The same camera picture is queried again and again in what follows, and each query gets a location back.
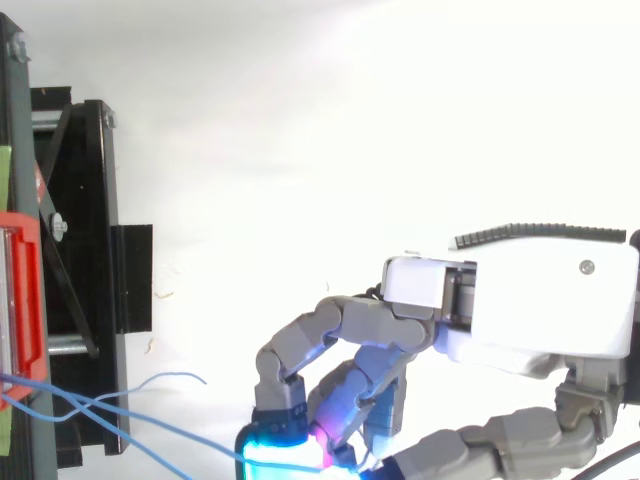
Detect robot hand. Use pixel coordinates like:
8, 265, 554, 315
234, 221, 640, 480

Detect blue cable bundle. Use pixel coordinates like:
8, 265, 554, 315
0, 370, 375, 480

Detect black stand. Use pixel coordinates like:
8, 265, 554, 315
0, 12, 154, 480

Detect red bin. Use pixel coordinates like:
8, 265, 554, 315
0, 210, 50, 413

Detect thin black cable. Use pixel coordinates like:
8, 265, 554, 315
569, 441, 640, 480

